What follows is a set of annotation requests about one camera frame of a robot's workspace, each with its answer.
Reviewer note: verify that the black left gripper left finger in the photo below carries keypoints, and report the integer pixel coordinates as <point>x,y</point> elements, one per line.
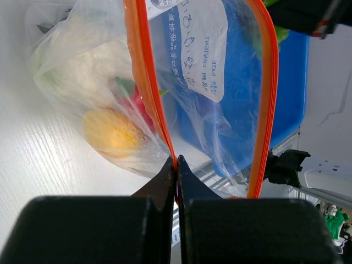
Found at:
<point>97,229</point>

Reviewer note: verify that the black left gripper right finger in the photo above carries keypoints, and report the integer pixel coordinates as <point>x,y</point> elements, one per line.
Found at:
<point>218,230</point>

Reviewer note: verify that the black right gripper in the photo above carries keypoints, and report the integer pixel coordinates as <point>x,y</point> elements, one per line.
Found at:
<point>316,18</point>

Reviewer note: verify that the green grape bunch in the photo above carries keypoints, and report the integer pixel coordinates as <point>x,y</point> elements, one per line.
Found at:
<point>281,33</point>

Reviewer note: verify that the orange yellow bell pepper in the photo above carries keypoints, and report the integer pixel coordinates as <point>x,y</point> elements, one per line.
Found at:
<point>112,134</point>

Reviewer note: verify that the red chili pepper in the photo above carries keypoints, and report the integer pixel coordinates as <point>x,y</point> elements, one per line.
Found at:
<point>137,104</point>

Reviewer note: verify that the clear zip top bag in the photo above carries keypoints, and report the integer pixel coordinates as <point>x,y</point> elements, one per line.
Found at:
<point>131,16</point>

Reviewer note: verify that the white cauliflower with leaves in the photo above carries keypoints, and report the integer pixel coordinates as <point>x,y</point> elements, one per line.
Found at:
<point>84,62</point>

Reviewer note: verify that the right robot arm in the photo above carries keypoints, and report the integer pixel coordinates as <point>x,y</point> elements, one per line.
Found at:
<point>325,179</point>

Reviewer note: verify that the blue plastic bin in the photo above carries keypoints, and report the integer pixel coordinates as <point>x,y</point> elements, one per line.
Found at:
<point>222,100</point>

